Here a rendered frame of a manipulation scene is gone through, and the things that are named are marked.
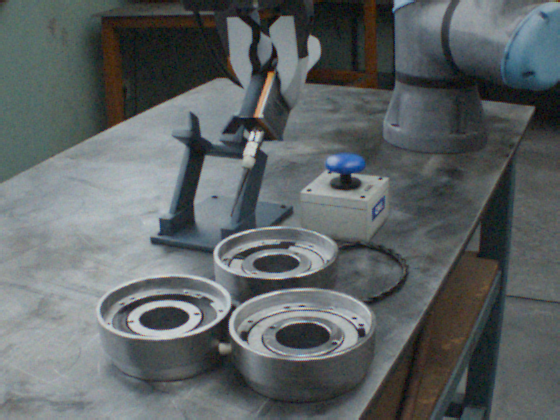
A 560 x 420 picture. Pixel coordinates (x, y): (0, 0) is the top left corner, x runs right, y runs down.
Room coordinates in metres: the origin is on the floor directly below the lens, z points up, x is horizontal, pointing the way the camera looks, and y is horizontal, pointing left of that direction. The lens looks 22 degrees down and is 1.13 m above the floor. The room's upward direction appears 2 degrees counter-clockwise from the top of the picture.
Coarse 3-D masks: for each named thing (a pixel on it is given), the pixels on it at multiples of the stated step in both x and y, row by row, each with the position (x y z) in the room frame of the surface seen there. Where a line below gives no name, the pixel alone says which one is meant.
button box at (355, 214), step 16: (320, 176) 0.81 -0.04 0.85; (336, 176) 0.80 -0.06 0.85; (352, 176) 0.80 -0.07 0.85; (368, 176) 0.80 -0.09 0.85; (304, 192) 0.76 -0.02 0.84; (320, 192) 0.76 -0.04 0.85; (336, 192) 0.76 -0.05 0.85; (352, 192) 0.76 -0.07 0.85; (368, 192) 0.76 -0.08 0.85; (384, 192) 0.79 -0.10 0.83; (304, 208) 0.76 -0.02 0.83; (320, 208) 0.76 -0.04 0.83; (336, 208) 0.75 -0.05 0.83; (352, 208) 0.74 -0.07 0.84; (368, 208) 0.74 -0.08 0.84; (384, 208) 0.79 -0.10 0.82; (304, 224) 0.76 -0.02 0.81; (320, 224) 0.76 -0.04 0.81; (336, 224) 0.75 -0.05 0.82; (352, 224) 0.74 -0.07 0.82; (368, 224) 0.74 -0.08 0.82; (352, 240) 0.74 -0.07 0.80; (368, 240) 0.74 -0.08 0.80
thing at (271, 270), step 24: (240, 240) 0.68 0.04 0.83; (264, 240) 0.69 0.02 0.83; (288, 240) 0.68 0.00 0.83; (312, 240) 0.67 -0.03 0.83; (216, 264) 0.62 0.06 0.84; (264, 264) 0.65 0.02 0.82; (288, 264) 0.66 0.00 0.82; (336, 264) 0.62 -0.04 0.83; (240, 288) 0.59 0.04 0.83; (264, 288) 0.59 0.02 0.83; (288, 288) 0.59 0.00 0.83
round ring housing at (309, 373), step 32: (256, 320) 0.54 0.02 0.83; (288, 320) 0.54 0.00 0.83; (320, 320) 0.54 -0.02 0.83; (352, 320) 0.53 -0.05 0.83; (256, 352) 0.47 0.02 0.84; (288, 352) 0.49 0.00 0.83; (320, 352) 0.49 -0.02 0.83; (352, 352) 0.47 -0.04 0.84; (256, 384) 0.48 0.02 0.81; (288, 384) 0.46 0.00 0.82; (320, 384) 0.46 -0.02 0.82; (352, 384) 0.48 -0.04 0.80
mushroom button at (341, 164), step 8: (328, 160) 0.78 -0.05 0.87; (336, 160) 0.77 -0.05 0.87; (344, 160) 0.77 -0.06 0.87; (352, 160) 0.77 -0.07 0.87; (360, 160) 0.77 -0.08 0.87; (328, 168) 0.77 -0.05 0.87; (336, 168) 0.76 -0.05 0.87; (344, 168) 0.76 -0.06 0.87; (352, 168) 0.76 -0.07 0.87; (360, 168) 0.77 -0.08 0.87; (344, 176) 0.78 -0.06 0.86
